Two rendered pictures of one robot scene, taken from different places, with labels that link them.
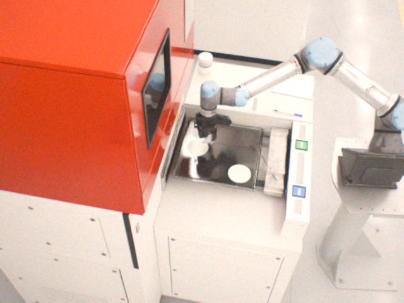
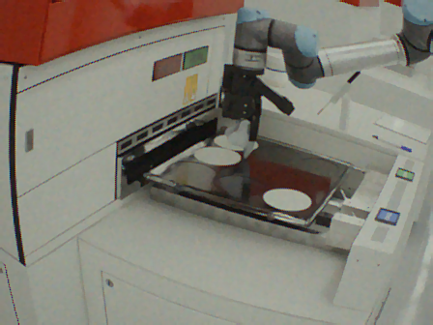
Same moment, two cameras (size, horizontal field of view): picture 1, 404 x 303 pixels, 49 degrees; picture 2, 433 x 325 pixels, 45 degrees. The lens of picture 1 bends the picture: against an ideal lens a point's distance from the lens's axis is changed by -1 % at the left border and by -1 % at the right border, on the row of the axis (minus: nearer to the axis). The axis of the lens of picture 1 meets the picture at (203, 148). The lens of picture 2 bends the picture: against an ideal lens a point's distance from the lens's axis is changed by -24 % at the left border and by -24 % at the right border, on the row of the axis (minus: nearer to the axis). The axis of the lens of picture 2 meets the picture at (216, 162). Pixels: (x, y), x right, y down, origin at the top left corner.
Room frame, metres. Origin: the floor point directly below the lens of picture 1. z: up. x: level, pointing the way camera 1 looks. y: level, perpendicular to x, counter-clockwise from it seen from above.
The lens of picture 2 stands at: (0.02, -0.33, 1.43)
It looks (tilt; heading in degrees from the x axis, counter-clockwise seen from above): 22 degrees down; 15
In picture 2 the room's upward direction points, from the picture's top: 6 degrees clockwise
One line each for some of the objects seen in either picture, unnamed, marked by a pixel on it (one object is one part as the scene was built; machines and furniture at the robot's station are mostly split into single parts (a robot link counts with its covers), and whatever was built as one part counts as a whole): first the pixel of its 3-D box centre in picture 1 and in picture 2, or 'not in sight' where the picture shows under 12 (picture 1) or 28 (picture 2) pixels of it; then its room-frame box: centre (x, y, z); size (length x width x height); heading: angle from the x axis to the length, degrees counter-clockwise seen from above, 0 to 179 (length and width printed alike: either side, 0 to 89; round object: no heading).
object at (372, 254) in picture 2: (297, 176); (390, 222); (1.19, -0.42, 0.89); 0.55 x 0.09 x 0.14; 171
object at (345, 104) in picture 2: (252, 98); (340, 102); (1.54, -0.22, 1.03); 0.06 x 0.04 x 0.13; 81
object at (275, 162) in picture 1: (276, 162); (362, 209); (1.29, -0.34, 0.87); 0.36 x 0.08 x 0.03; 171
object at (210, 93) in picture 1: (209, 95); (253, 28); (1.35, -0.02, 1.21); 0.09 x 0.08 x 0.11; 88
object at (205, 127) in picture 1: (206, 122); (243, 90); (1.35, -0.01, 1.05); 0.09 x 0.08 x 0.12; 115
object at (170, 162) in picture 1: (174, 147); (170, 148); (1.33, 0.14, 0.89); 0.44 x 0.02 x 0.10; 171
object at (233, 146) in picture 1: (219, 151); (260, 169); (1.32, -0.07, 0.90); 0.34 x 0.34 x 0.01; 81
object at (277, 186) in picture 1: (274, 185); (348, 224); (1.14, -0.31, 0.89); 0.08 x 0.03 x 0.03; 81
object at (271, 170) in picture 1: (275, 171); (358, 210); (1.22, -0.33, 0.89); 0.08 x 0.03 x 0.03; 81
